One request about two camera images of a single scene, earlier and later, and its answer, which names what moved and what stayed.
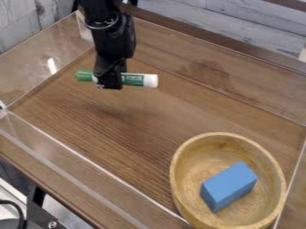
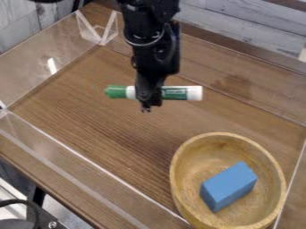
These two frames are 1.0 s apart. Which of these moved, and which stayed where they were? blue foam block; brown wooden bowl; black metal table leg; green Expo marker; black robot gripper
Moved: black robot gripper; green Expo marker
Stayed: blue foam block; black metal table leg; brown wooden bowl
